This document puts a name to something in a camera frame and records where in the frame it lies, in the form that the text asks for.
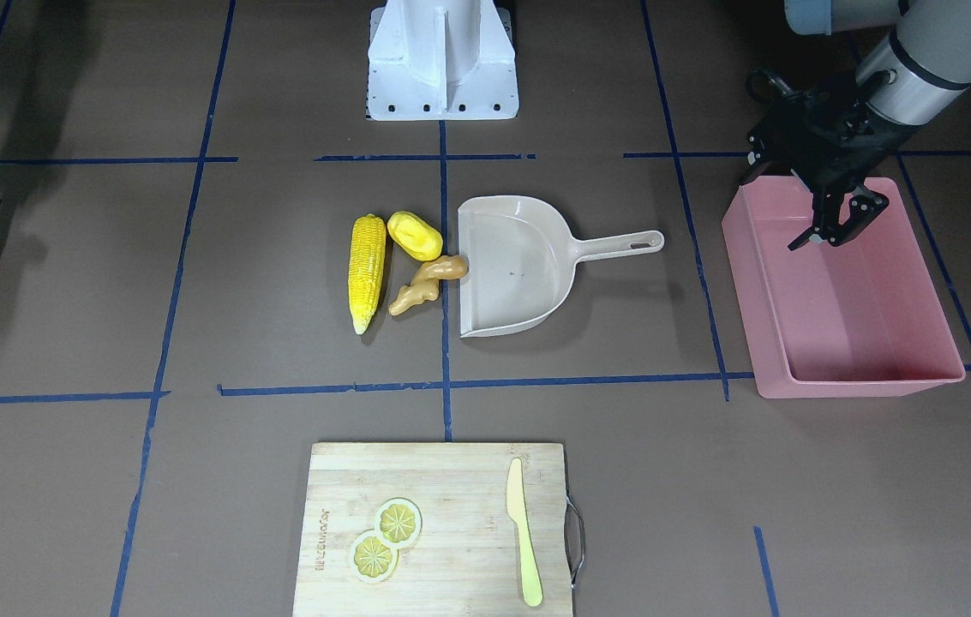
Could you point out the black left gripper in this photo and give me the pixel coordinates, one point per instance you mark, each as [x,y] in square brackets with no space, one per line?
[834,174]

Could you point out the beige plastic dustpan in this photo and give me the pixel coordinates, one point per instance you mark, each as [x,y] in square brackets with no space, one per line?
[522,261]

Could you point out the yellow toy corn cob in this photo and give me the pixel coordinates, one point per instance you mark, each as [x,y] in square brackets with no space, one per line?
[366,268]

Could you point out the tan toy ginger root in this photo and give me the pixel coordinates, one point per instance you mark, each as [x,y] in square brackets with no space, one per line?
[426,284]

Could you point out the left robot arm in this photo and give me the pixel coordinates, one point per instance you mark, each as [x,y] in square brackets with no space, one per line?
[929,50]

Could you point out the pink plastic bin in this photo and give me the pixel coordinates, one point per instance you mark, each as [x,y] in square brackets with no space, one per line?
[863,319]

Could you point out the yellow-green plastic knife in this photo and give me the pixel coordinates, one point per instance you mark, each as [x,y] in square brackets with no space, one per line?
[516,507]

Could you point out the bamboo cutting board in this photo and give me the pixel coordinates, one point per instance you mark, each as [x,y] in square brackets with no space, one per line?
[465,561]

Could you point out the upper lemon slice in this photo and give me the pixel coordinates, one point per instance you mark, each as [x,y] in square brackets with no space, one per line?
[398,523]

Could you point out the lemon slice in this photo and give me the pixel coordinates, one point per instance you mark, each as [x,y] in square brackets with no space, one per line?
[398,523]
[371,560]

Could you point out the lower lemon slice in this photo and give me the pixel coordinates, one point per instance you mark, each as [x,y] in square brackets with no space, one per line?
[371,560]

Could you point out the metal cutting board handle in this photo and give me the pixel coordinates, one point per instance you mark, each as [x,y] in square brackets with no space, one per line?
[575,540]

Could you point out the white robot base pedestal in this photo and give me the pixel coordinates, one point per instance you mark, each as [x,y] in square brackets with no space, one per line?
[441,61]

